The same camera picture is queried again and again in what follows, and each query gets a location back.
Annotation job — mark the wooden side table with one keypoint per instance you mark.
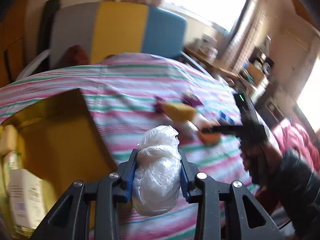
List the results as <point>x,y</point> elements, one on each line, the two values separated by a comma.
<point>212,66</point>

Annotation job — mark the white foam board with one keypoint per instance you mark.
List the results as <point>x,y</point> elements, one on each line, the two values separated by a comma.
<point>35,63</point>

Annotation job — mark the red cloth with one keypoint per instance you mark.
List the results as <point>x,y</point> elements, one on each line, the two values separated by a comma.
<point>297,140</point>

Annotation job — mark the grey yellow blue sofa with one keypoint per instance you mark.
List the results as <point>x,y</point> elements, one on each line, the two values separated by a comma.
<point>120,30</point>

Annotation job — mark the gold metal tray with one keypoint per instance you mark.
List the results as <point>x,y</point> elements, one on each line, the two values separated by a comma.
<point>57,140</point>

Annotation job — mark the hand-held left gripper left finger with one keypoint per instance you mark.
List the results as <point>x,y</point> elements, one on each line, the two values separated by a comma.
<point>131,177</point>

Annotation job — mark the yellow sponge cake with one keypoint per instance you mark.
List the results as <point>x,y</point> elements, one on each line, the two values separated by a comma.
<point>180,112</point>
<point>7,140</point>

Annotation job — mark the dark red bag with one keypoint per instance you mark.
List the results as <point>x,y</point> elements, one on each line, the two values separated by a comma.
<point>75,56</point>

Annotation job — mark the blue white packet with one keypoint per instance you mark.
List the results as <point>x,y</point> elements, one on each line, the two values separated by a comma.
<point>226,118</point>

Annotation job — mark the cardboard box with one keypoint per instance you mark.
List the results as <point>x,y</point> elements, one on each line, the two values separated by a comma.
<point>255,72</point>

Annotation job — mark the clear plastic bag bundle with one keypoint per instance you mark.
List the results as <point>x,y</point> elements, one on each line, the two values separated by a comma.
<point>157,170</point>

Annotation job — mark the striped brown curtain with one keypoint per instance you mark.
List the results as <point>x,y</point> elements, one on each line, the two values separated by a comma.
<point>247,30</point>

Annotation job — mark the green snack packet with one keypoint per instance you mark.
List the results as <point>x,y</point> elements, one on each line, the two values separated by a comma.
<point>10,162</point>

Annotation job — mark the window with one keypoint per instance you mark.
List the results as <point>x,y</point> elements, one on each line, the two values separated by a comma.
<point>205,2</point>

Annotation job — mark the striped tablecloth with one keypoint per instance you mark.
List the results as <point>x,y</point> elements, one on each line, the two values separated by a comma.
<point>140,80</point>

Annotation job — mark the person's right forearm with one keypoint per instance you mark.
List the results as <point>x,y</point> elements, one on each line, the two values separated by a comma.
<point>300,187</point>

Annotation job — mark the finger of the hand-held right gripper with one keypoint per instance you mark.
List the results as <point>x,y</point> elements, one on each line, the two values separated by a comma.
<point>222,130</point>

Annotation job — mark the person's right hand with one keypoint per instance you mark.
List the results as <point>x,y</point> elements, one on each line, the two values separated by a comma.
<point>271,160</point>

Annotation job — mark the black rolled mat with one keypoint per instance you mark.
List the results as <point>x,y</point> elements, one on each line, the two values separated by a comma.
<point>47,25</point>

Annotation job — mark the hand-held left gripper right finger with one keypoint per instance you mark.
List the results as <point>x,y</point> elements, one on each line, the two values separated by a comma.
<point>184,182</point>

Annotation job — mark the wooden cabinet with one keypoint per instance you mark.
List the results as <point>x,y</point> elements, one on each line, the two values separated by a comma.
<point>15,42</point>

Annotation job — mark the white carton box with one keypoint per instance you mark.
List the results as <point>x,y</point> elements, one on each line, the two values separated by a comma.
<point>25,195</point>

